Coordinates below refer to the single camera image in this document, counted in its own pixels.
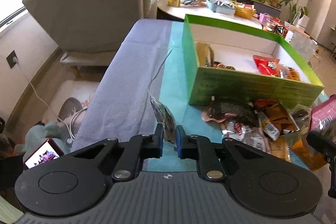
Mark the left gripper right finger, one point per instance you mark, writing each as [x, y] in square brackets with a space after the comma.
[203, 151]

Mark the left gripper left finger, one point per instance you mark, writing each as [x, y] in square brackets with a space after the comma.
[133, 153]

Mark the yellow snack packet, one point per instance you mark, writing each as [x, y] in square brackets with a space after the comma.
[307, 154]

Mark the pink white snack pouch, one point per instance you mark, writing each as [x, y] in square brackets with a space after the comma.
[323, 117]

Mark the small dark foil snack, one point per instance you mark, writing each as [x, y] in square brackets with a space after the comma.
[164, 117]

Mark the brown barcode snack packet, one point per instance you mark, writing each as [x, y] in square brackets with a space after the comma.
[274, 119]

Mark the white red snack packet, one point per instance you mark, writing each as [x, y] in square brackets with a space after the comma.
[252, 136]

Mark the colourful table mat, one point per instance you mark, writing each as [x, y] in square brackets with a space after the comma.
[173, 91]

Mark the green cardboard box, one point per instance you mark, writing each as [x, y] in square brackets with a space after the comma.
[218, 58]

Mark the smartphone with lit screen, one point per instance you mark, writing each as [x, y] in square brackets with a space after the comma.
[47, 151]

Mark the clear glass mug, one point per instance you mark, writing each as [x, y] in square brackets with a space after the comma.
[306, 47]

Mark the tall green leaf plant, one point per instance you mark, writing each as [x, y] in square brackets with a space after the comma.
[296, 11]

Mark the yellow woven basket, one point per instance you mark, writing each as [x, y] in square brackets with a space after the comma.
[245, 13]

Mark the grey blue storage tray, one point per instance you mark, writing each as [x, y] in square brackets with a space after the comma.
[224, 9]

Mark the beige sofa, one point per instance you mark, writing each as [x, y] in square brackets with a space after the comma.
[89, 32]

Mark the wall power socket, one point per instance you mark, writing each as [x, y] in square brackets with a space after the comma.
[12, 59]

